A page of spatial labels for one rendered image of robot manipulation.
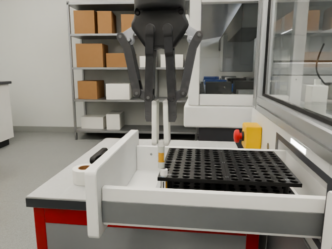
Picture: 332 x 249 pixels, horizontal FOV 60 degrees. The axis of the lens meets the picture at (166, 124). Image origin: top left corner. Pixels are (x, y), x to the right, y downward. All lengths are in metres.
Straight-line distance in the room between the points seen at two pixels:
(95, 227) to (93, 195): 0.05
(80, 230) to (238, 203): 0.48
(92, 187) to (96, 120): 4.15
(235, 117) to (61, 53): 4.08
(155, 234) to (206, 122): 0.72
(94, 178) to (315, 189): 0.35
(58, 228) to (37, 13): 4.69
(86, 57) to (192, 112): 3.30
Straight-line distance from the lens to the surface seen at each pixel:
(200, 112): 1.34
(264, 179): 0.49
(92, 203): 0.45
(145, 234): 0.76
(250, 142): 0.85
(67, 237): 0.83
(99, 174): 0.44
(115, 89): 4.35
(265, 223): 0.46
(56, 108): 5.21
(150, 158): 0.68
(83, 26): 4.52
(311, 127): 0.50
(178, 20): 0.44
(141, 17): 0.45
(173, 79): 0.43
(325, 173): 0.46
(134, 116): 4.82
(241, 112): 1.35
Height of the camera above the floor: 1.07
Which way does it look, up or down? 11 degrees down
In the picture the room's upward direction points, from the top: straight up
